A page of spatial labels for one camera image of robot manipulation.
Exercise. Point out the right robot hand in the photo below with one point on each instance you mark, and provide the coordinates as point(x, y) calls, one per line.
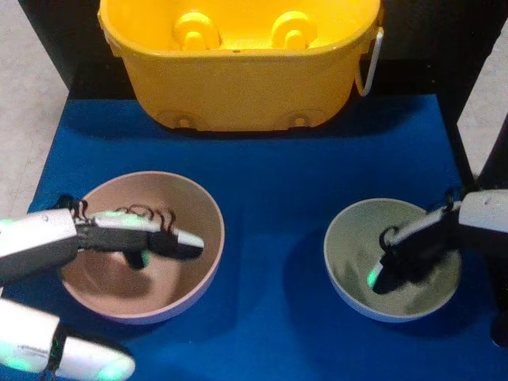
point(482, 212)

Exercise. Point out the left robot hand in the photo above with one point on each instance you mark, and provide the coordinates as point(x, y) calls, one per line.
point(39, 242)

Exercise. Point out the small green bowl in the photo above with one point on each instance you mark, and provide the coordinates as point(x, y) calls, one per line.
point(357, 238)

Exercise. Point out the large pink bowl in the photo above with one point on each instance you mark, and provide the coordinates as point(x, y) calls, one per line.
point(190, 206)

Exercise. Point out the yellow plastic tub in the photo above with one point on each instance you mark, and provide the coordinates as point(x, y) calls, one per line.
point(238, 87)

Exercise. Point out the blue table mat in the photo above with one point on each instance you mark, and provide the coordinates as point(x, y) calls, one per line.
point(270, 198)

